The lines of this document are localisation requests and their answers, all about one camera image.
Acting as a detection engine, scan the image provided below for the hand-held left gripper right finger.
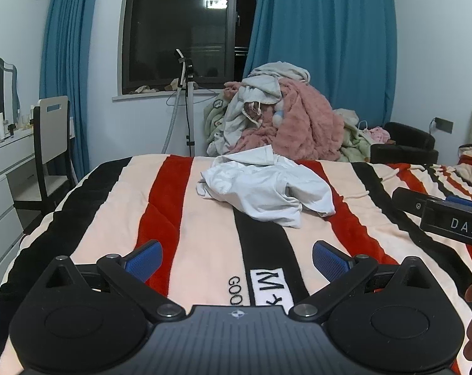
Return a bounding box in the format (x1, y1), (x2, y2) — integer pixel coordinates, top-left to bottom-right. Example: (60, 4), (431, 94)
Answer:
(288, 241), (429, 323)

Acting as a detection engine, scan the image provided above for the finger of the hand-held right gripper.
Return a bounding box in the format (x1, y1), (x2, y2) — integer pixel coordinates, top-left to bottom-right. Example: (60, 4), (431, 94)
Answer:
(445, 195), (472, 211)
(391, 187), (430, 218)

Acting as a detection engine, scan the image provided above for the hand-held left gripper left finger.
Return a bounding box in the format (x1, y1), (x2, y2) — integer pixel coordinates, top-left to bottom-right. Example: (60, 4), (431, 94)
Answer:
(44, 240), (186, 323)

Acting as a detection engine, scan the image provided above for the white shirt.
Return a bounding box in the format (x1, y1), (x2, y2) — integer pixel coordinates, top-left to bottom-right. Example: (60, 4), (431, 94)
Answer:
(197, 144), (337, 230)

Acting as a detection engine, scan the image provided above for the black armchair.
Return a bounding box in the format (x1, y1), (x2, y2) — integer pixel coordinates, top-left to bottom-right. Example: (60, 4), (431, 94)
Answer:
(370, 121), (440, 165)

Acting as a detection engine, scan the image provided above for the striped fleece blanket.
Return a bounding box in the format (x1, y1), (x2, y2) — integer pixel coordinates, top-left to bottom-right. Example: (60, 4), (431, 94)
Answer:
(0, 154), (472, 375)

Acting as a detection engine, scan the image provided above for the small pink cloth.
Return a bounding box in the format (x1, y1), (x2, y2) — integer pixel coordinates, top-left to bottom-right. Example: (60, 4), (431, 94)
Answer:
(365, 126), (391, 144)

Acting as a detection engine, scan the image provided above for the pale green blanket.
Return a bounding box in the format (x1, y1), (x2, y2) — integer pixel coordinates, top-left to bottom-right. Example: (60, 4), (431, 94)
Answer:
(333, 108), (374, 163)

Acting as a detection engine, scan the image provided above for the pink fluffy blanket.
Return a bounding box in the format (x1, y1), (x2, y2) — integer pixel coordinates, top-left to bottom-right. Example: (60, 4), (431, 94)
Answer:
(223, 77), (346, 163)

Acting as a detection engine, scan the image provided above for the black and white chair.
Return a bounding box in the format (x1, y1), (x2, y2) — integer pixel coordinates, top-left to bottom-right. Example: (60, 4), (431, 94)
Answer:
(13, 95), (77, 216)

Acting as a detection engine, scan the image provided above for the green patterned cloth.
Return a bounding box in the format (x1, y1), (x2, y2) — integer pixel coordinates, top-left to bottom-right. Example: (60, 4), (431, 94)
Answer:
(202, 89), (236, 156)

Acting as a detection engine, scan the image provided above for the white dresser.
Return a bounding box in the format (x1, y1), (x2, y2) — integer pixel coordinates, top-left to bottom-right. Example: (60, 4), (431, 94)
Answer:
(0, 127), (38, 282)

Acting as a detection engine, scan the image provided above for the white tripod stand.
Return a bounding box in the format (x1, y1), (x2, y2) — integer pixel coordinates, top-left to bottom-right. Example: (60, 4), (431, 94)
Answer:
(161, 48), (199, 158)

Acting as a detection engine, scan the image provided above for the light grey hoodie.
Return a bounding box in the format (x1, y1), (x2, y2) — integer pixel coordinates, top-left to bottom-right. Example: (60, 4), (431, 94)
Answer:
(223, 75), (284, 150)

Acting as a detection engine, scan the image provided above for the blue curtain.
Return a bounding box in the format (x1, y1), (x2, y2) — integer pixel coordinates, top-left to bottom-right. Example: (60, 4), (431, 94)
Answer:
(241, 0), (399, 128)
(38, 0), (104, 182)

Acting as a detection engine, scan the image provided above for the row of cosmetic bottles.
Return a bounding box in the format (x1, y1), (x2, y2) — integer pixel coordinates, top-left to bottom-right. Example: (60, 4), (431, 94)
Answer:
(0, 105), (37, 146)

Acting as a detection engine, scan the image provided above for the dark window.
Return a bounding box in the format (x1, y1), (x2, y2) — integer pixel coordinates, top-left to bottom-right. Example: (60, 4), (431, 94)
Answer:
(120, 0), (257, 97)

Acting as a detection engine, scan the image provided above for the black wall socket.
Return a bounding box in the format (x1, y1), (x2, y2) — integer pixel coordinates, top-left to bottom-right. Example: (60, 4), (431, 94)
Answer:
(429, 117), (454, 133)

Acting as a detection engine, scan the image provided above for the wavy frame mirror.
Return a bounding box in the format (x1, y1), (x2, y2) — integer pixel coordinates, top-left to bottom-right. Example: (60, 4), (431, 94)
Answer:
(0, 57), (20, 126)

